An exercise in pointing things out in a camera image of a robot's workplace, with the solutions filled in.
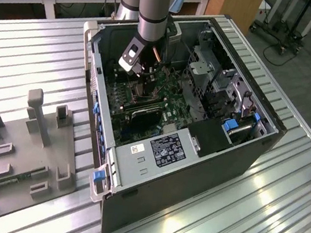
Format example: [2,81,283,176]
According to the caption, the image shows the CPU socket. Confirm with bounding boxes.
[128,79,161,107]

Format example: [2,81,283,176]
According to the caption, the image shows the black RAM slot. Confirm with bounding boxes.
[120,95,166,117]

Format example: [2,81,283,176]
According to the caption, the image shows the blue expansion slot latch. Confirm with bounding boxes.
[91,100,101,118]

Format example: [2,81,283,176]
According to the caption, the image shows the copper tube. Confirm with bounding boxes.
[150,47,163,64]

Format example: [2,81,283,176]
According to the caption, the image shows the green motherboard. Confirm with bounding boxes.
[94,56,210,155]

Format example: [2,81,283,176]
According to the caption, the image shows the perforated metal disk cage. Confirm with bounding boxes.
[182,42,224,84]

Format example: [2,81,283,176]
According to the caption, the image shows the black graphics card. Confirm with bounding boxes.
[118,101,165,150]

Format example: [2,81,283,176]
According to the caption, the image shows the small silver heatsink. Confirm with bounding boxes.
[160,122,180,137]

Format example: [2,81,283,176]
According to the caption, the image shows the black plastic shroud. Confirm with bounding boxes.
[183,116,239,163]

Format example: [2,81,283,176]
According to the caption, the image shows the blue disk carrier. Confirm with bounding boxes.
[219,116,240,134]

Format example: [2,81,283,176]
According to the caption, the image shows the wooden cabinet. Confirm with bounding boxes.
[202,0,266,39]

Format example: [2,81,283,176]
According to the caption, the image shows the silver power supply unit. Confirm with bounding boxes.
[103,115,204,201]

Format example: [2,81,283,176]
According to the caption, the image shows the blue case latch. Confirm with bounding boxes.
[90,168,107,186]

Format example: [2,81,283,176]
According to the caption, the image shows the dark grey PC case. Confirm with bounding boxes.
[53,0,303,233]

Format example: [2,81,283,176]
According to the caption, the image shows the black wheeled stand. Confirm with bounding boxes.
[246,0,311,59]

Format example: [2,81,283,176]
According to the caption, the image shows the grey parts rack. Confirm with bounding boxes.
[0,82,90,233]

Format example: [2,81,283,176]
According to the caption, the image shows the green RAM stick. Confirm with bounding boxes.
[0,166,35,192]

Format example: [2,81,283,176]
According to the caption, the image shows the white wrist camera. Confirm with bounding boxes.
[116,34,149,76]

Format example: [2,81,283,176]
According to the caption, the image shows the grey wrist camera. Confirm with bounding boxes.
[164,21,185,50]

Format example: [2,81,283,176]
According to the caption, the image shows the silver drive bay bracket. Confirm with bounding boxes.
[211,67,261,120]

